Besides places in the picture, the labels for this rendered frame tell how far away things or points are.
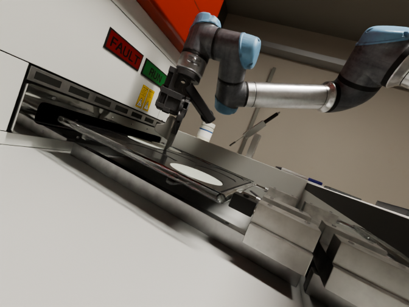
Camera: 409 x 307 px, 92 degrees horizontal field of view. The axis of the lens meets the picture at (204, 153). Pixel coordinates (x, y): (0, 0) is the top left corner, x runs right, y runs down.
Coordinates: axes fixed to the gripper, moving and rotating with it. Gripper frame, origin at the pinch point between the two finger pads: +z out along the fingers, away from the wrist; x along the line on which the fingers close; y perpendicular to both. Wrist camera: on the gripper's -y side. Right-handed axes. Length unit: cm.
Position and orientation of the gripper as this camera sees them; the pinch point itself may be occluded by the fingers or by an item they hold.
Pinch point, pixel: (169, 145)
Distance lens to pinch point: 55.5
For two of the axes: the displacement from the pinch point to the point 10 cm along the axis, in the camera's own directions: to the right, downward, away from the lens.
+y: -9.1, -3.5, -2.2
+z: -3.7, 9.3, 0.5
